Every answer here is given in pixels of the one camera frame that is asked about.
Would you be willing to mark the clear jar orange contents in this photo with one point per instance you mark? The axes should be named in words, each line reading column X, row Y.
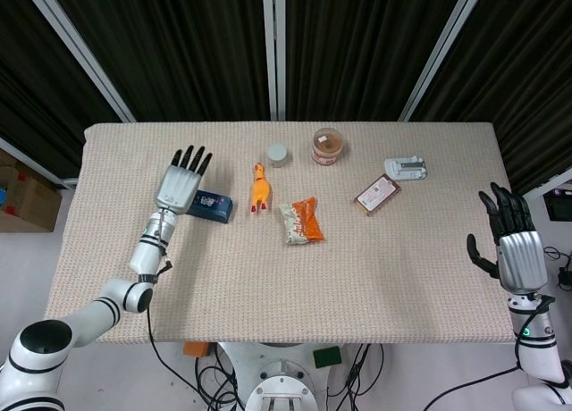
column 329, row 147

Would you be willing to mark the blue grey box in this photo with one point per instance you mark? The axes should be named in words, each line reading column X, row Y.
column 214, row 205

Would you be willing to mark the orange block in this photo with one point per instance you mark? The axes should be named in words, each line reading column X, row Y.
column 195, row 349

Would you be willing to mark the black screen device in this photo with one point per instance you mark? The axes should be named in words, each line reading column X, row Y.
column 559, row 207

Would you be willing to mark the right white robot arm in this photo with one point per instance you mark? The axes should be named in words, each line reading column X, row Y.
column 538, row 353

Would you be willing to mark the yellow rubber chicken toy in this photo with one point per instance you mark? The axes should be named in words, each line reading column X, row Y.
column 260, row 190

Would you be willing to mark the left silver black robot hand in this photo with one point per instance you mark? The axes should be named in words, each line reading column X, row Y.
column 179, row 187

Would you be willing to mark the dark red flat carton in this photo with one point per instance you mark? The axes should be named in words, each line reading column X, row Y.
column 377, row 194

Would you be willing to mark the green block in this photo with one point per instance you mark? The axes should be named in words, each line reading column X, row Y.
column 327, row 357

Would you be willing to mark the small white plastic jar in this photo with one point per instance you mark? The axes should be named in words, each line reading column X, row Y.
column 278, row 154

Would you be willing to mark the beige woven tablecloth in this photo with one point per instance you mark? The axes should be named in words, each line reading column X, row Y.
column 313, row 286

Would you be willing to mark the white plastic packaged gadget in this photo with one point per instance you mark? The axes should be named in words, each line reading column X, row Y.
column 406, row 169

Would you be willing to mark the white robot torso base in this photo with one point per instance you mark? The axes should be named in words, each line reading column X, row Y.
column 279, row 384

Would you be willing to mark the black curtain panel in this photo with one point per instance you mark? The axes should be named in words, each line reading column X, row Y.
column 179, row 49
column 27, row 94
column 357, row 49
column 527, row 71

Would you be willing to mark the orange white snack bag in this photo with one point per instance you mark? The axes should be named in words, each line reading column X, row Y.
column 304, row 223

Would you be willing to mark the brown cardboard box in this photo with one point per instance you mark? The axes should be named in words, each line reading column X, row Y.
column 27, row 201

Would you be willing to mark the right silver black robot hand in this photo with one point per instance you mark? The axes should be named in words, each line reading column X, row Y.
column 520, row 259

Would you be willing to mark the black power adapter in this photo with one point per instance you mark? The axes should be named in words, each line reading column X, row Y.
column 566, row 279

